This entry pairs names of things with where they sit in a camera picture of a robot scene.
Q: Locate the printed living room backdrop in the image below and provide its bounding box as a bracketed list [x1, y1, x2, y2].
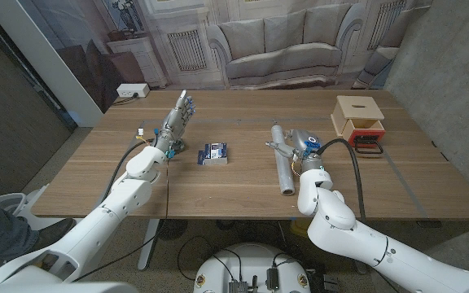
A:
[16, 0, 433, 115]

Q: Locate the clear plastic wrap roll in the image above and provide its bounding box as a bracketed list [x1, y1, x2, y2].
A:
[270, 125, 296, 197]

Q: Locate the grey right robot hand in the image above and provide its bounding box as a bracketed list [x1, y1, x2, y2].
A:
[265, 129, 324, 172]

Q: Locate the red drawer with black handle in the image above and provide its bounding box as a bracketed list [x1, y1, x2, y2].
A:
[342, 119, 386, 155]

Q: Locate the black power adapter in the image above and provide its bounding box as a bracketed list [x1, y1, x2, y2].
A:
[265, 266, 280, 291]

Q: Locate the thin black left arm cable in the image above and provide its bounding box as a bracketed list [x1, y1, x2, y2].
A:
[71, 160, 170, 283]

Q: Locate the blue white package box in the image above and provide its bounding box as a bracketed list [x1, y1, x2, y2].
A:
[196, 142, 229, 166]

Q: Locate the black floor cable loop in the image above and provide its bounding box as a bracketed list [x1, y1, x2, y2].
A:
[176, 234, 244, 282]

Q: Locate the white robot torso edge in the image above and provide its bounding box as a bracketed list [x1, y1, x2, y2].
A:
[0, 280, 138, 293]

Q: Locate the dark leather shoe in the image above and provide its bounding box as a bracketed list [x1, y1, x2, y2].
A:
[22, 217, 77, 253]

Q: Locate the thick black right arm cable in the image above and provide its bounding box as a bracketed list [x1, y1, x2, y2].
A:
[318, 138, 366, 223]

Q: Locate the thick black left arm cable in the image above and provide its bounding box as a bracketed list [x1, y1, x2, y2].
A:
[99, 138, 154, 204]

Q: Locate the yellow plastic object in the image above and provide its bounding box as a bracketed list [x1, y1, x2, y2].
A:
[290, 219, 313, 239]

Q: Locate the light wooden drawer housing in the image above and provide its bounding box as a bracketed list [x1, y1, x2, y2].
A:
[331, 95, 385, 136]

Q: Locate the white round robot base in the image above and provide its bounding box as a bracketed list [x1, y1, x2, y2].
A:
[193, 243, 312, 293]

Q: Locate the black power strip cord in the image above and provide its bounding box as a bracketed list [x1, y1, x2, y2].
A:
[112, 92, 140, 106]

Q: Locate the black round fan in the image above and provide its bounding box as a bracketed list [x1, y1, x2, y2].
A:
[156, 219, 189, 241]

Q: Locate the white power strip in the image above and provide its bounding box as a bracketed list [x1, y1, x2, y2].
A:
[116, 83, 151, 98]

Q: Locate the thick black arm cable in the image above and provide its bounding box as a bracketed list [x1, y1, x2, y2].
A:
[318, 138, 366, 223]
[99, 138, 154, 204]

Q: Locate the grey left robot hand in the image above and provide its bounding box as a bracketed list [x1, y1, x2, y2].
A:
[152, 90, 197, 154]

